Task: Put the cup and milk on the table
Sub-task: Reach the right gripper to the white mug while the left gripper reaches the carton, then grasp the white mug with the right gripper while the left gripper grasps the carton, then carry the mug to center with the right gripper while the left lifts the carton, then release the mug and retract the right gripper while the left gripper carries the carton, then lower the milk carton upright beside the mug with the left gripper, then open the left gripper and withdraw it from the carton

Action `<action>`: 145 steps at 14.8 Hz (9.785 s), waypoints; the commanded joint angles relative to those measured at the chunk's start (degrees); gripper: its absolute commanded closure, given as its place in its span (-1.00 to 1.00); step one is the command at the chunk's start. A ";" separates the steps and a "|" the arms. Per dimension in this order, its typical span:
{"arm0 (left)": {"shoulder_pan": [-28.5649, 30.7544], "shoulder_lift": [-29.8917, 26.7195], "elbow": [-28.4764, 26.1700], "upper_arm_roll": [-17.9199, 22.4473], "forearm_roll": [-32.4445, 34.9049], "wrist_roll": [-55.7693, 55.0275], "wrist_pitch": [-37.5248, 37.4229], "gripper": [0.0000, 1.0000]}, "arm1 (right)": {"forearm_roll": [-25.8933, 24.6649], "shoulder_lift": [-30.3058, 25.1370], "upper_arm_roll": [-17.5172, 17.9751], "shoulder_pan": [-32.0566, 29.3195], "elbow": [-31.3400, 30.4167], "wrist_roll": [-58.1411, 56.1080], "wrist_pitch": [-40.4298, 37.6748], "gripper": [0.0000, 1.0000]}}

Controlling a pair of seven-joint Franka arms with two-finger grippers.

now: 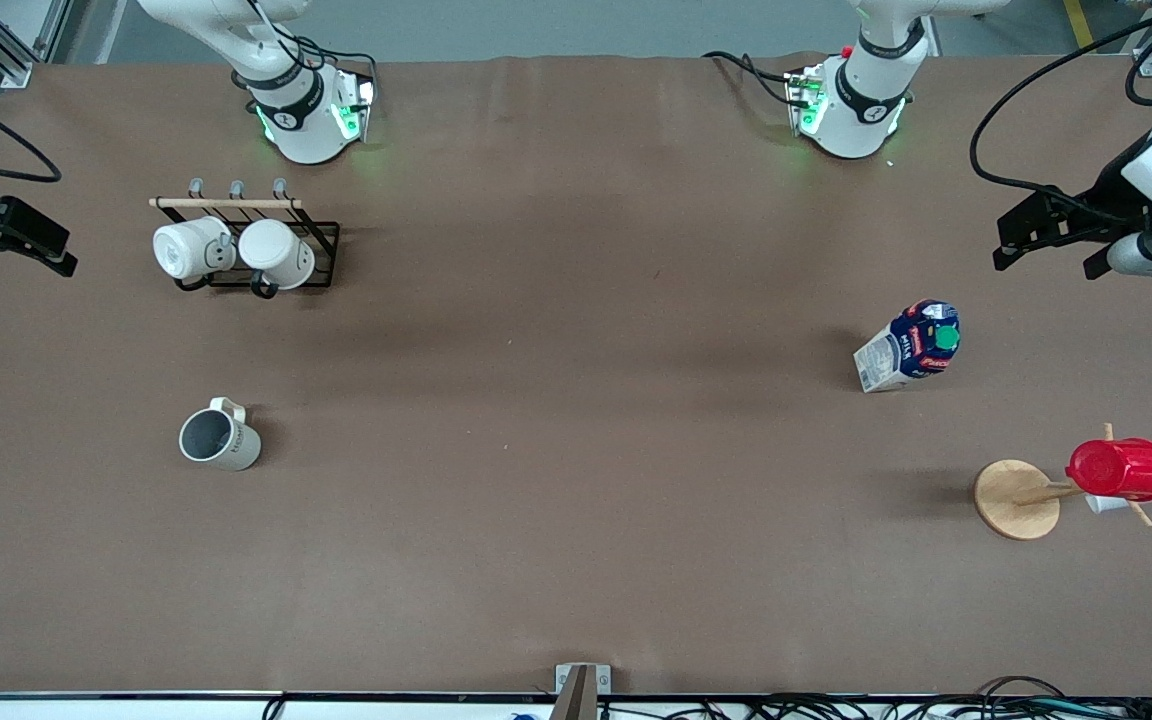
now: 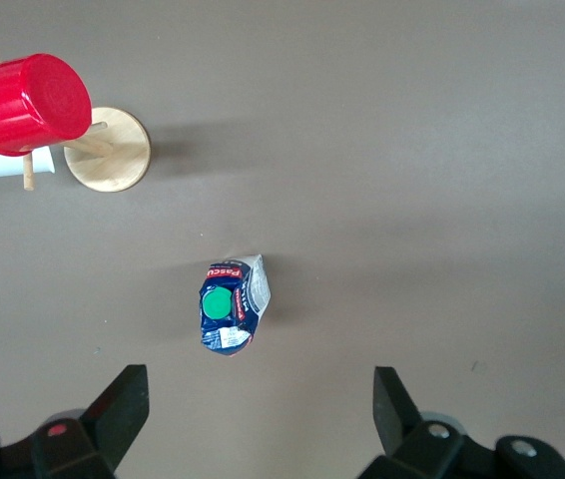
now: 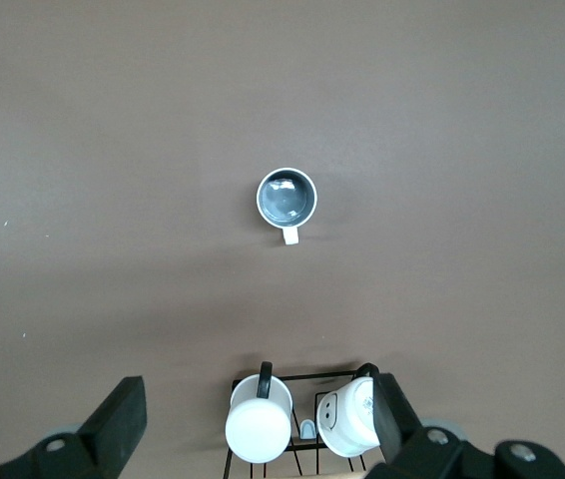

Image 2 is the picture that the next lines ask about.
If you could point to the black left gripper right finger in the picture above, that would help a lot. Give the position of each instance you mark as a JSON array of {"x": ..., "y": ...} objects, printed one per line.
[{"x": 397, "y": 424}]

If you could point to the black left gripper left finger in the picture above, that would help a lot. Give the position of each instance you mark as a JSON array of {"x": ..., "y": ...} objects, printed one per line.
[{"x": 118, "y": 419}]

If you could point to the blue white milk carton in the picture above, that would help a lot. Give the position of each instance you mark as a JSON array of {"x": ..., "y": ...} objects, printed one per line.
[{"x": 235, "y": 299}]

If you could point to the red plastic cup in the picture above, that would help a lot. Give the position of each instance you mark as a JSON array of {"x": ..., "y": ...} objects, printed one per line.
[{"x": 23, "y": 105}]

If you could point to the wooden mug tree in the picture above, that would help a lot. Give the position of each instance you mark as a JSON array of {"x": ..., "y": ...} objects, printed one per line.
[{"x": 113, "y": 159}]

